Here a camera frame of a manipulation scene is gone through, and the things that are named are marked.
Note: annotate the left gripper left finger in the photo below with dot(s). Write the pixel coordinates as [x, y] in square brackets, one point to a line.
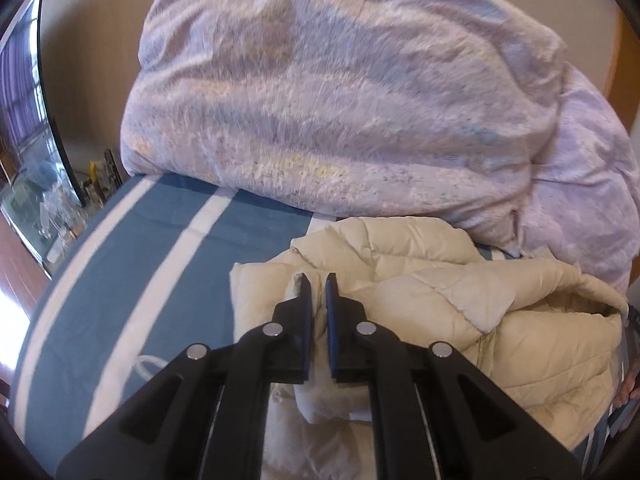
[277, 352]

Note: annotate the lilac floral duvet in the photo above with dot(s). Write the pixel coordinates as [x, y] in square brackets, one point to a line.
[465, 110]

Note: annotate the beige quilted down jacket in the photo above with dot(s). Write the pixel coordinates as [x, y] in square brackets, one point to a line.
[545, 332]

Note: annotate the flat screen television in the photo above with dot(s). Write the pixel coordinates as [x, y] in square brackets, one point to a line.
[28, 130]

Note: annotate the blue white striped bed sheet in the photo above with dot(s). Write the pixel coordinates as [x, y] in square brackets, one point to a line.
[147, 278]

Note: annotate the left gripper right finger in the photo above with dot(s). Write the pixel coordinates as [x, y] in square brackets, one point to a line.
[362, 351]

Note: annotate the person's right hand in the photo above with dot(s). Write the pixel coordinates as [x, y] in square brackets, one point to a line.
[629, 389]

